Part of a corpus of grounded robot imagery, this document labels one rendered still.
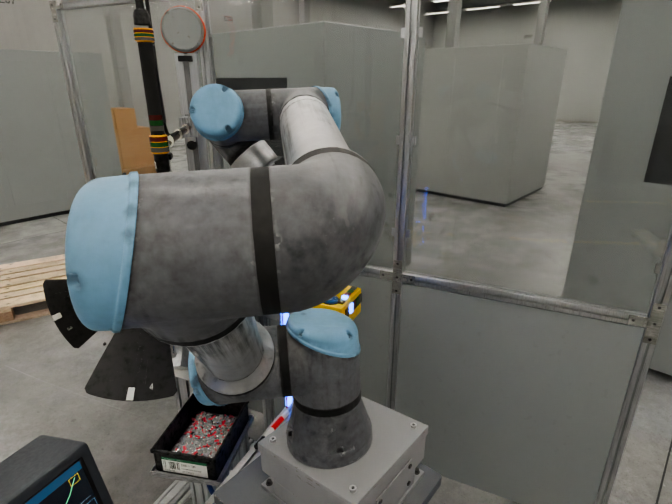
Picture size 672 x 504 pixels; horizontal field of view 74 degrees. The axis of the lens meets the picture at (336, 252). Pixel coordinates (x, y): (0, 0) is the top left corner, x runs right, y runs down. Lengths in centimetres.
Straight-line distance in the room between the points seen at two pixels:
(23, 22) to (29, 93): 710
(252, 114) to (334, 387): 43
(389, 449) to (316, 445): 13
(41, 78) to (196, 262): 665
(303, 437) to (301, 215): 54
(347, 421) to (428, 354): 116
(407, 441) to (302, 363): 25
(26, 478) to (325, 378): 40
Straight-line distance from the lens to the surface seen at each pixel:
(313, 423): 77
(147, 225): 31
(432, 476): 96
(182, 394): 173
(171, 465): 125
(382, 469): 79
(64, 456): 71
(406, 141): 162
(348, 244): 32
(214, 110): 67
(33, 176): 693
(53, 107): 696
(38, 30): 1396
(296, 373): 70
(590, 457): 206
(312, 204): 31
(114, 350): 134
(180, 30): 191
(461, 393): 196
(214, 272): 30
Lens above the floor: 170
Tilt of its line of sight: 21 degrees down
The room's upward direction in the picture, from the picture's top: straight up
